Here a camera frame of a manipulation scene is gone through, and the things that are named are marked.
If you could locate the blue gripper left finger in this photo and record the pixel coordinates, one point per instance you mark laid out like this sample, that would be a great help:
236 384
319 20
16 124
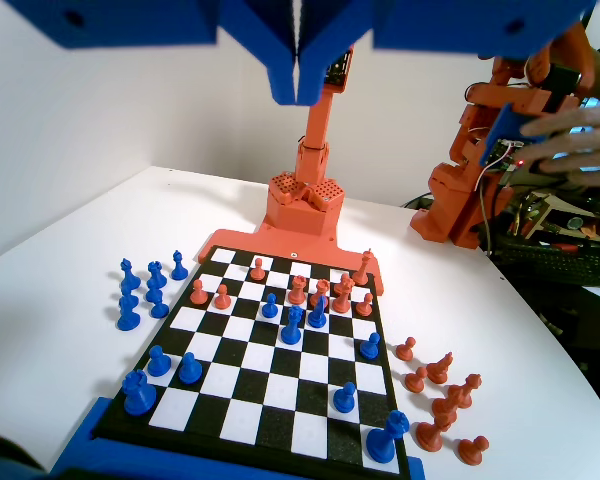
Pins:
265 40

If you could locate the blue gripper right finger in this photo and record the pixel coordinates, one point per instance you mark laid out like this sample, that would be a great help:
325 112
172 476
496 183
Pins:
325 35

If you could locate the orange chess rook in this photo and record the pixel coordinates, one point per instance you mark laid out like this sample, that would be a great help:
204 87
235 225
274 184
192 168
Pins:
297 294
321 287

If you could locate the blue chess pawn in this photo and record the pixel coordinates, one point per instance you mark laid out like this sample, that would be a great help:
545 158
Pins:
153 296
157 364
270 309
159 311
128 302
369 348
190 371
344 400

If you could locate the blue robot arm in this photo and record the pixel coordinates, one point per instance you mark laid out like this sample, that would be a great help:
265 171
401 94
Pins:
2 462

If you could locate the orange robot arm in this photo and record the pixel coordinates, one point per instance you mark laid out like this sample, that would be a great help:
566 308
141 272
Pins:
450 200

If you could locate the blue circuit board holder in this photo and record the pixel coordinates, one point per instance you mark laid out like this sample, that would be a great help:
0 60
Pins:
500 127

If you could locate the orange chess pawn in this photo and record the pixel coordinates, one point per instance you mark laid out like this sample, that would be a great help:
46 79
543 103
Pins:
257 272
405 351
415 384
364 307
472 452
222 300
198 296

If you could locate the orange chess king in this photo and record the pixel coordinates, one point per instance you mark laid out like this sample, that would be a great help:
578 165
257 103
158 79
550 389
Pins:
361 275

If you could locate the blue chess rook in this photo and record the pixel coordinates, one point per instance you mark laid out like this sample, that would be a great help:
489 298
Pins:
155 276
139 395

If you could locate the orange chess queen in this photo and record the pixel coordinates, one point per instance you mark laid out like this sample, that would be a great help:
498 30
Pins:
341 302

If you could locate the black white chess board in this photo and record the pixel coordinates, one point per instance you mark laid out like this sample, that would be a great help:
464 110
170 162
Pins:
260 380

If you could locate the person's hand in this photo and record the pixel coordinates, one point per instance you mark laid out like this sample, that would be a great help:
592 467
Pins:
590 145

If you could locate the black keyboard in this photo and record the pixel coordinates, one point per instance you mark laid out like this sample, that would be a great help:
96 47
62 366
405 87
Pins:
555 262

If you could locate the black camera board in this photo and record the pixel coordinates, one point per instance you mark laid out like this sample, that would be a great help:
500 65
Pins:
341 67

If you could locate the orange camera stand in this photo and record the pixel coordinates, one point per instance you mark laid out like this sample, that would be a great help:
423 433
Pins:
310 210

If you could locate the blue board mount plate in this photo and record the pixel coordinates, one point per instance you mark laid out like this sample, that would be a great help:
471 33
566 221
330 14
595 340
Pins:
80 445

